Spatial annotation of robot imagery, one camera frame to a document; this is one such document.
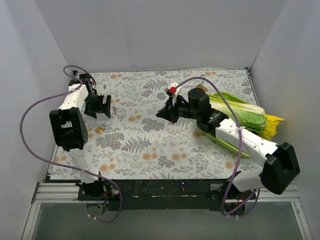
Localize brass padlock with steel shackle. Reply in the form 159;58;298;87
95;124;105;134

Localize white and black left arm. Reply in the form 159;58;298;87
49;73;112;200

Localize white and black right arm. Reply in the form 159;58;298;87
156;86;300;199

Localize green plastic tray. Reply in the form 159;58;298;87
195;91;252;159

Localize floral patterned table mat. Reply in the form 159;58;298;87
50;69;278;180

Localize green napa cabbage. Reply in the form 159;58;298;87
209;94;267;133

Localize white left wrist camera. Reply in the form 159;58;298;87
96;84;107;95

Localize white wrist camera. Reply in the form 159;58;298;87
165;82;183;107
96;84;107;95

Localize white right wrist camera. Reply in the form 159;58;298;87
165;82;183;107

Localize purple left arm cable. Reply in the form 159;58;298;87
20;65;124;223

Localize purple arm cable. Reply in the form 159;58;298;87
174;76;261;217
20;65;124;223

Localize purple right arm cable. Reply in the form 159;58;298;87
174;76;261;217

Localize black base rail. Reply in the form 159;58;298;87
77;178;261;213

